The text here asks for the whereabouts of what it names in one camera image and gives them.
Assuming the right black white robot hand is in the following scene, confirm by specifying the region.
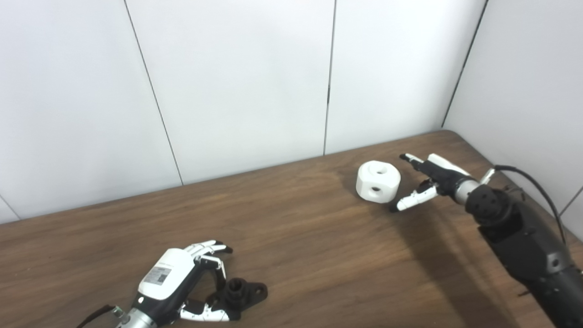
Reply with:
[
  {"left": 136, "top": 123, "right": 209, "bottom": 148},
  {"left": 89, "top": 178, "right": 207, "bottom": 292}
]
[{"left": 389, "top": 153, "right": 479, "bottom": 213}]

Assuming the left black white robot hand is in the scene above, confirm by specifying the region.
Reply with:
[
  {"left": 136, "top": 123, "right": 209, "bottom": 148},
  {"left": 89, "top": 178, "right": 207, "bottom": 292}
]
[{"left": 130, "top": 240, "right": 234, "bottom": 327}]

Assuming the black plastic holder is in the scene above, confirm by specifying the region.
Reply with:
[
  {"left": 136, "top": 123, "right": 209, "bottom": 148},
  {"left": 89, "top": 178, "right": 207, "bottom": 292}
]
[{"left": 207, "top": 277, "right": 268, "bottom": 321}]

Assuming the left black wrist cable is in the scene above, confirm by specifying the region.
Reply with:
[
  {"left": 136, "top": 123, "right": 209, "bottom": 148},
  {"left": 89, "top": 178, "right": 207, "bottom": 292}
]
[{"left": 88, "top": 304, "right": 120, "bottom": 328}]

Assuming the round white plastic piece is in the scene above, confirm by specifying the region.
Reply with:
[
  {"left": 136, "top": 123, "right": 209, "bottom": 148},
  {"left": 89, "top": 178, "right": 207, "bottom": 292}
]
[{"left": 356, "top": 160, "right": 402, "bottom": 203}]

